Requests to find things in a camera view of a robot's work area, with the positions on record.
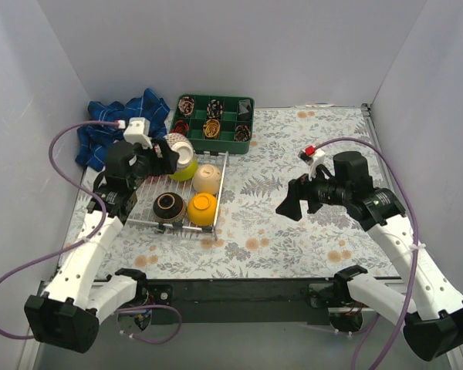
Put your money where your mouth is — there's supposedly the brown black rolled tie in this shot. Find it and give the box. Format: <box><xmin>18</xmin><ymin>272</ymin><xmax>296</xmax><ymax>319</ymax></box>
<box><xmin>234</xmin><ymin>124</ymin><xmax>252</xmax><ymax>142</ymax></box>

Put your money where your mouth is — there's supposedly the white patterned bowl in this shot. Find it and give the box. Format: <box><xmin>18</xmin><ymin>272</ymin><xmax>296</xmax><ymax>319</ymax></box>
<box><xmin>164</xmin><ymin>133</ymin><xmax>194</xmax><ymax>170</ymax></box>

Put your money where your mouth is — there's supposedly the green compartment organizer box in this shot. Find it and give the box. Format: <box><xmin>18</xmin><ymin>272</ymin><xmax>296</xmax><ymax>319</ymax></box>
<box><xmin>169</xmin><ymin>94</ymin><xmax>255</xmax><ymax>155</ymax></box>

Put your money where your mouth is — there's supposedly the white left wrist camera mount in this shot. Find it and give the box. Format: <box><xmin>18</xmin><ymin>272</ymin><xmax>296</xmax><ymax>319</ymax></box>
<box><xmin>116</xmin><ymin>117</ymin><xmax>153</xmax><ymax>149</ymax></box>

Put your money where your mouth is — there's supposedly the yellow rolled tie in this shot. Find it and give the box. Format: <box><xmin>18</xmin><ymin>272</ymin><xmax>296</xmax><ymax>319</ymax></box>
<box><xmin>203</xmin><ymin>119</ymin><xmax>221</xmax><ymax>140</ymax></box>

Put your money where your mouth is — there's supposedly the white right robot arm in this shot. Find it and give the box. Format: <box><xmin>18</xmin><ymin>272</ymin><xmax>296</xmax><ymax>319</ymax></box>
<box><xmin>275</xmin><ymin>147</ymin><xmax>463</xmax><ymax>362</ymax></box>

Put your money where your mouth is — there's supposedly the lime green bowl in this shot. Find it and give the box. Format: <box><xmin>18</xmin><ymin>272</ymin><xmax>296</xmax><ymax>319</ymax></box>
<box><xmin>169</xmin><ymin>158</ymin><xmax>198</xmax><ymax>182</ymax></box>

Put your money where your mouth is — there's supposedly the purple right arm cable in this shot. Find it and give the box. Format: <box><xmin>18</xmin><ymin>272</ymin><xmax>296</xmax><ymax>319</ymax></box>
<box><xmin>314</xmin><ymin>137</ymin><xmax>421</xmax><ymax>370</ymax></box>

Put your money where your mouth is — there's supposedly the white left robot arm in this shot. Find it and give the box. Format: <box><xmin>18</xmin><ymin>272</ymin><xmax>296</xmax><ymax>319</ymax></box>
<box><xmin>24</xmin><ymin>138</ymin><xmax>178</xmax><ymax>353</ymax></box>

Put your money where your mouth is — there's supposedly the dark brown patterned bowl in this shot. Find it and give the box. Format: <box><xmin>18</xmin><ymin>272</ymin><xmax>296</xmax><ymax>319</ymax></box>
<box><xmin>153</xmin><ymin>192</ymin><xmax>187</xmax><ymax>224</ymax></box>

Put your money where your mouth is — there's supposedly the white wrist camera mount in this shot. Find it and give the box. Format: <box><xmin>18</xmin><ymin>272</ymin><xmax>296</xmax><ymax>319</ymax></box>
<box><xmin>298</xmin><ymin>146</ymin><xmax>326</xmax><ymax>180</ymax></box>
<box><xmin>116</xmin><ymin>117</ymin><xmax>153</xmax><ymax>149</ymax></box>

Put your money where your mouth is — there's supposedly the yellow bowl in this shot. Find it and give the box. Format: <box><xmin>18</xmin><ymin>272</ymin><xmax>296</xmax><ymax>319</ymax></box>
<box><xmin>187</xmin><ymin>193</ymin><xmax>218</xmax><ymax>227</ymax></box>

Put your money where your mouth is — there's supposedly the cream beige bowl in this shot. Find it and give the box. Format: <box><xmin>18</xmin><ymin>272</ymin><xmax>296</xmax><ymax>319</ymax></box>
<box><xmin>192</xmin><ymin>164</ymin><xmax>221</xmax><ymax>195</ymax></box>

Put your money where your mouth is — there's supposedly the aluminium frame rail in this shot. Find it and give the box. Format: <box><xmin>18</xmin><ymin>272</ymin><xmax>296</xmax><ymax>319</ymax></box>
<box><xmin>360</xmin><ymin>103</ymin><xmax>398</xmax><ymax>197</ymax></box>

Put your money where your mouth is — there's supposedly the black folded item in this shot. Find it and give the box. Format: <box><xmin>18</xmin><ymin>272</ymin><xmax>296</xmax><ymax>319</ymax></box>
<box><xmin>237</xmin><ymin>99</ymin><xmax>253</xmax><ymax>121</ymax></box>

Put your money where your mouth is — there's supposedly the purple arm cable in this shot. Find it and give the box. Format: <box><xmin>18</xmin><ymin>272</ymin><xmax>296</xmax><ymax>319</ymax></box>
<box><xmin>0</xmin><ymin>119</ymin><xmax>183</xmax><ymax>345</ymax></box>
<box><xmin>314</xmin><ymin>137</ymin><xmax>421</xmax><ymax>370</ymax></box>

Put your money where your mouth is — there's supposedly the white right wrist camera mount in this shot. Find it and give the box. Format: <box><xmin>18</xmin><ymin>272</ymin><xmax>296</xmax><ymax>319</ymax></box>
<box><xmin>298</xmin><ymin>146</ymin><xmax>326</xmax><ymax>180</ymax></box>

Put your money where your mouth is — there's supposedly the pink black rolled tie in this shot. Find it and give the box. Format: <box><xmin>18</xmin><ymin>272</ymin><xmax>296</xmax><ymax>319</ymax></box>
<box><xmin>177</xmin><ymin>96</ymin><xmax>195</xmax><ymax>117</ymax></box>

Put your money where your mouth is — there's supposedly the red black rolled tie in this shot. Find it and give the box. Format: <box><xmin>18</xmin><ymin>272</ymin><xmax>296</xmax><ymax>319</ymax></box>
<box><xmin>172</xmin><ymin>119</ymin><xmax>190</xmax><ymax>136</ymax></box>

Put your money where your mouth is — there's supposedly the blue plaid cloth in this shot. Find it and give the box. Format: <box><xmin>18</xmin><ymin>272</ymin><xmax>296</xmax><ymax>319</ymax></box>
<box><xmin>76</xmin><ymin>88</ymin><xmax>170</xmax><ymax>172</ymax></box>

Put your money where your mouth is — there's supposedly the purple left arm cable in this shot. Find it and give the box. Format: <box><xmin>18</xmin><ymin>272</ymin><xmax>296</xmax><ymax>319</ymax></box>
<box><xmin>0</xmin><ymin>119</ymin><xmax>183</xmax><ymax>345</ymax></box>

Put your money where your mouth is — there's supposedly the dark multicolour rolled tie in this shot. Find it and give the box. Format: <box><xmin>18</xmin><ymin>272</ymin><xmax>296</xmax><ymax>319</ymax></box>
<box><xmin>207</xmin><ymin>99</ymin><xmax>223</xmax><ymax>119</ymax></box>

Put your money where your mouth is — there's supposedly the metal wire dish rack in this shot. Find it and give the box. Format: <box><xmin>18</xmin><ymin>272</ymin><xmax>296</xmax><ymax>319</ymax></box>
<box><xmin>128</xmin><ymin>150</ymin><xmax>229</xmax><ymax>240</ymax></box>

